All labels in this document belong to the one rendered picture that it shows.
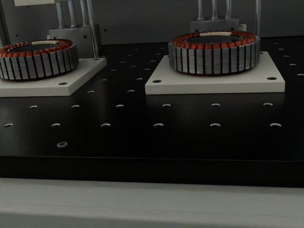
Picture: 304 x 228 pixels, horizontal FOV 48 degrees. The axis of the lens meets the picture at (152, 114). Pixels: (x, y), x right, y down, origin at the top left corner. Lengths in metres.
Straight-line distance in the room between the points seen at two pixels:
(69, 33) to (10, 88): 0.20
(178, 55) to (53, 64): 0.16
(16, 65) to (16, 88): 0.03
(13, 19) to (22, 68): 0.36
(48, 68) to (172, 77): 0.16
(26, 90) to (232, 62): 0.25
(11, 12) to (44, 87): 0.40
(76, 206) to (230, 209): 0.11
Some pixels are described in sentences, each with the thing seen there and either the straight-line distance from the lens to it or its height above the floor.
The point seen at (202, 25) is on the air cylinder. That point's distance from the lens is 0.56.
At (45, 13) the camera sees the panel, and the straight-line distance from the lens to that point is 0.78.
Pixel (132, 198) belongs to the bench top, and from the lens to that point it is 0.25.
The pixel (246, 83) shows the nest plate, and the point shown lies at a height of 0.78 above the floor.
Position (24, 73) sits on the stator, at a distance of 0.46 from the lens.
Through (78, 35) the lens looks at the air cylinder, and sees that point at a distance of 0.61.
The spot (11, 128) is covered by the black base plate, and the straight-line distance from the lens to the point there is 0.36.
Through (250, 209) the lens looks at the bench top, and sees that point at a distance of 0.24.
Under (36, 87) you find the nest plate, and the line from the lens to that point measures 0.44.
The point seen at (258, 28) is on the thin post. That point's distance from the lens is 0.52.
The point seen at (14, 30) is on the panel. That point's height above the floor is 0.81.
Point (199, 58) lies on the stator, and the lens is 0.40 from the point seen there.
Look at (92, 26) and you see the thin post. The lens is 0.55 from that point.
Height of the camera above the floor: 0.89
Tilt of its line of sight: 22 degrees down
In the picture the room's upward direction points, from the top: 5 degrees counter-clockwise
